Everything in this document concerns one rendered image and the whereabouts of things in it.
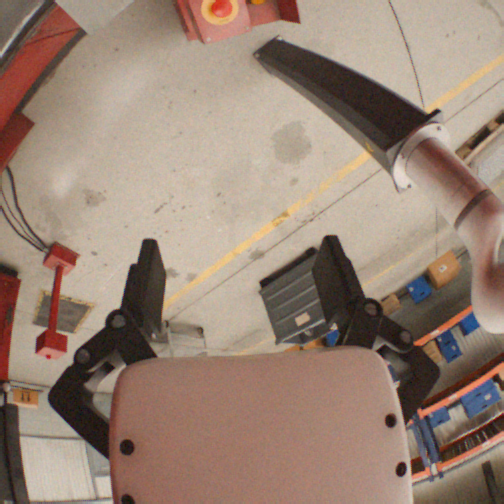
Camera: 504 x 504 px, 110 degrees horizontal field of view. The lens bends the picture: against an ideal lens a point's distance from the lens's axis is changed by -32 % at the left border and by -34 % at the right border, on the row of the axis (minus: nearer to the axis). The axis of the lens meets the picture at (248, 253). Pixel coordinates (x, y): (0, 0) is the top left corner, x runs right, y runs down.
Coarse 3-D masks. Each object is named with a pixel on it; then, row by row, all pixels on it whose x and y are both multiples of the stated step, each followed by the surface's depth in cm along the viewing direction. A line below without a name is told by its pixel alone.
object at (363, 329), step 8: (360, 304) 11; (368, 304) 11; (376, 304) 11; (360, 312) 10; (368, 312) 10; (376, 312) 10; (352, 320) 10; (360, 320) 10; (368, 320) 10; (376, 320) 10; (352, 328) 10; (360, 328) 10; (368, 328) 10; (376, 328) 10; (344, 336) 12; (352, 336) 9; (360, 336) 9; (368, 336) 9; (376, 336) 9; (336, 344) 12; (344, 344) 9; (352, 344) 9; (360, 344) 9; (368, 344) 9
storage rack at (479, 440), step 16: (432, 336) 374; (480, 368) 346; (496, 368) 274; (464, 384) 348; (432, 400) 388; (448, 400) 311; (432, 432) 357; (480, 432) 285; (496, 432) 239; (432, 448) 290; (448, 448) 317; (464, 448) 272; (480, 448) 231; (448, 464) 256
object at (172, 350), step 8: (168, 328) 291; (200, 328) 334; (168, 336) 281; (184, 336) 299; (192, 336) 310; (200, 336) 330; (160, 352) 281; (168, 352) 295; (176, 352) 301; (184, 352) 308; (192, 352) 315; (200, 352) 322; (208, 352) 314
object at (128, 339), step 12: (120, 312) 10; (108, 324) 9; (120, 324) 9; (132, 324) 9; (120, 336) 9; (132, 336) 9; (120, 348) 9; (132, 348) 9; (144, 348) 9; (132, 360) 8
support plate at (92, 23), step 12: (60, 0) 14; (72, 0) 15; (84, 0) 15; (96, 0) 16; (108, 0) 16; (120, 0) 17; (132, 0) 18; (72, 12) 16; (84, 12) 16; (96, 12) 17; (108, 12) 18; (120, 12) 19; (84, 24) 18; (96, 24) 18
